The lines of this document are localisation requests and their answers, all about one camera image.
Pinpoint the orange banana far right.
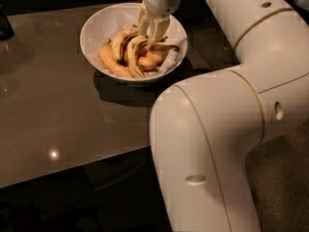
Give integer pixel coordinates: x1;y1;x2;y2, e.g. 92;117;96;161
142;43;180;52

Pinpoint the orange banana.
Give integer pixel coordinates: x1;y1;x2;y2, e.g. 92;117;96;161
98;38;131;77
142;43;180;52
146;51;167;65
138;57;156;72

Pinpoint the spotted yellow banana back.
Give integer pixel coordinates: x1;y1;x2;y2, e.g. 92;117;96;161
111;28;137;64

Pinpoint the spotted yellow banana front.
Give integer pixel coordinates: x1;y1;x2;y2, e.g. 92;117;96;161
126;35;148;78

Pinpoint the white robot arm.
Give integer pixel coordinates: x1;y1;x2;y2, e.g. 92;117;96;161
150;0;309;232

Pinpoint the orange banana upper right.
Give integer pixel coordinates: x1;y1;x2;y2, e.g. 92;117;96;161
146;51;167;65

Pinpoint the white paper bowl liner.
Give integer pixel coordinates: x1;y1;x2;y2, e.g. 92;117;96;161
84;6;187;79

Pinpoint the dark object table corner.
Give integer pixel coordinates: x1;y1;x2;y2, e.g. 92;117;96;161
0;4;14;41

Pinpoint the spotted yellow banana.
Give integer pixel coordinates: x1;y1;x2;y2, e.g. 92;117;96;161
111;28;137;64
126;35;148;78

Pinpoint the orange banana middle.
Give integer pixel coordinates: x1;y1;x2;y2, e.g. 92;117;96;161
138;57;156;72

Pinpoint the orange banana left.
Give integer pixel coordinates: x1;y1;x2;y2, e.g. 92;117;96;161
98;38;131;77

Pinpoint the white ceramic bowl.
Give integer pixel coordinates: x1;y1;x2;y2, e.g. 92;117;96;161
79;2;188;87

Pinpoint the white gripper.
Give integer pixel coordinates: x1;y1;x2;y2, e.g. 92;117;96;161
137;0;181;44

